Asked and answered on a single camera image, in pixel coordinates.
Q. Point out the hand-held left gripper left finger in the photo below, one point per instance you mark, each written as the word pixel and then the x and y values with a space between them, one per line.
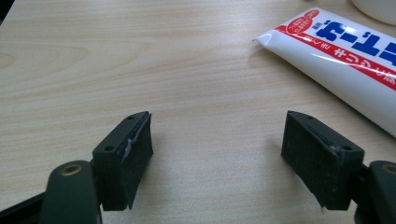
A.
pixel 124 161

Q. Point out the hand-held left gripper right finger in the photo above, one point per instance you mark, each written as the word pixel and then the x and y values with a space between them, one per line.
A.
pixel 317 161

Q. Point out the white tube with red stripe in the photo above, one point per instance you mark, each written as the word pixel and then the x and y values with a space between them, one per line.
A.
pixel 342 62

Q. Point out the white round container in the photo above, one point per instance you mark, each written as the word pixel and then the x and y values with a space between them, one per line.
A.
pixel 378 9

